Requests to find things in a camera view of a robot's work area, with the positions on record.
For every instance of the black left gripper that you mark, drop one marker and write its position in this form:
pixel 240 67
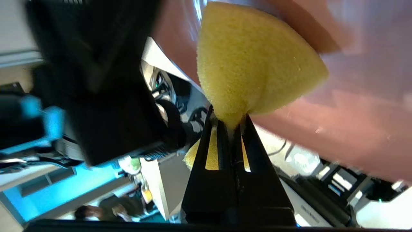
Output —
pixel 106 96

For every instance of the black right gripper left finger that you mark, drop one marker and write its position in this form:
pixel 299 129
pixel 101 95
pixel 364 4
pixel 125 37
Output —
pixel 209 193

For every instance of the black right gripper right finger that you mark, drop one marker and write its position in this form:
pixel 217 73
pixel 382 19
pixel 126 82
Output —
pixel 264 199

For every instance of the pink plate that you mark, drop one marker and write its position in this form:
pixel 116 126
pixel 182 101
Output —
pixel 354 122

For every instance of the yellow sponge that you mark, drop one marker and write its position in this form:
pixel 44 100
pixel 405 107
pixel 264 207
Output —
pixel 251 58

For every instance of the white plastic bag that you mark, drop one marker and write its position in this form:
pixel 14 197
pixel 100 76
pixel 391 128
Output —
pixel 130 165

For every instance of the black robot chassis block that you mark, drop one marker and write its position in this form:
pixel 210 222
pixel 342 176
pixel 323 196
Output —
pixel 338 190

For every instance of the person in dark clothes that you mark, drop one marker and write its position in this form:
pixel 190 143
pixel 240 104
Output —
pixel 119 206

